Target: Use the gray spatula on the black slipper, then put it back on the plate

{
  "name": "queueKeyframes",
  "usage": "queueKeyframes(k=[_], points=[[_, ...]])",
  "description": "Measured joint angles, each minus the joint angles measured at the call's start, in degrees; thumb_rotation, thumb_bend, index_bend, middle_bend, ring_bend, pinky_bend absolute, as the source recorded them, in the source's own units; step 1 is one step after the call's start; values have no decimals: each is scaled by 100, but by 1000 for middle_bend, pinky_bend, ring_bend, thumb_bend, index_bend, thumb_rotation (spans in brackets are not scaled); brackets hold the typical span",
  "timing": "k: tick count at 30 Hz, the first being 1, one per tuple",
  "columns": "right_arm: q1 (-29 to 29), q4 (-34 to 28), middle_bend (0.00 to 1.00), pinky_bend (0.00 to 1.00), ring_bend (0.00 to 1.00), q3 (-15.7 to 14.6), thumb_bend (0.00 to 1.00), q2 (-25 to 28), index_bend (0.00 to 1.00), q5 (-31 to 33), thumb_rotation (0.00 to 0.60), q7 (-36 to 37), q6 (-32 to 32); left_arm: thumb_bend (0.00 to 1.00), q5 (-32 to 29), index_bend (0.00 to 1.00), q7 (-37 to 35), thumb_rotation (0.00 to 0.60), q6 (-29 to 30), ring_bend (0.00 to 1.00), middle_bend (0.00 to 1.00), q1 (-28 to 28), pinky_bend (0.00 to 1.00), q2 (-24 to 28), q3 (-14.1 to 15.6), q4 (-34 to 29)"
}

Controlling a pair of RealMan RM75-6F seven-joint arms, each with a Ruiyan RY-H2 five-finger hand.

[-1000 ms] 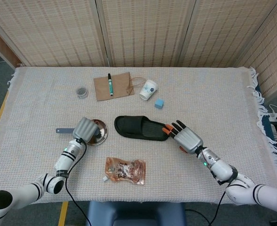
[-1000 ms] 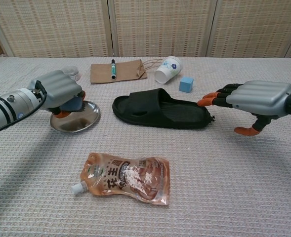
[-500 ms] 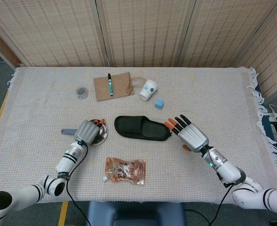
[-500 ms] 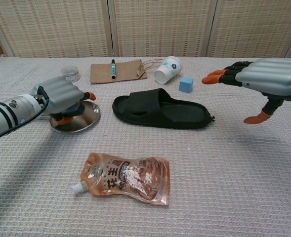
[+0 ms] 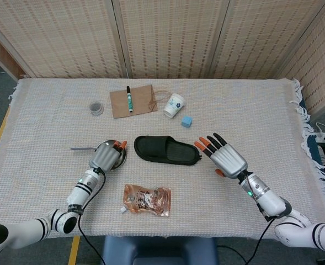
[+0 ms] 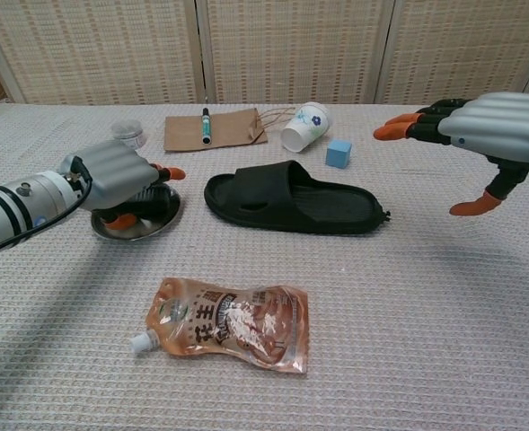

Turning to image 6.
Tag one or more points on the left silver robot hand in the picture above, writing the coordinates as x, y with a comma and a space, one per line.
116, 173

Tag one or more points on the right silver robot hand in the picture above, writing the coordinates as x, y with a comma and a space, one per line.
502, 125

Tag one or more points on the grey cleaning brush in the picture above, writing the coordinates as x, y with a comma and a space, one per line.
152, 199

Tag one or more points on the black rubber slipper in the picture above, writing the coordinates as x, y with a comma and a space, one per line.
268, 182

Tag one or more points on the small clear lidded jar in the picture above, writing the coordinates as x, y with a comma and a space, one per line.
129, 131

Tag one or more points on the round steel plate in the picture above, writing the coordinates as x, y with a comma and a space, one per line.
156, 226

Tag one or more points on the woven folding screen panel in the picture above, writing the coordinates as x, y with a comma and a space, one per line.
93, 49
291, 49
461, 49

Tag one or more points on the green marker pen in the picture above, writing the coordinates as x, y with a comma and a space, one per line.
206, 128

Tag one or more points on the brown paper bag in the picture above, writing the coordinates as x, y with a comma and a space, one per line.
232, 128

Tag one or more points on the light blue cube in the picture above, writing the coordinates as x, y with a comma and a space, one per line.
338, 155

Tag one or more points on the orange liquid spout pouch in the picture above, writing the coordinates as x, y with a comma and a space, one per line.
237, 323

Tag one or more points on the floral paper cup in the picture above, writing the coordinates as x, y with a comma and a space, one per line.
306, 125

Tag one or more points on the grey waffle tablecloth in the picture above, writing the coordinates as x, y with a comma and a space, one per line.
425, 314

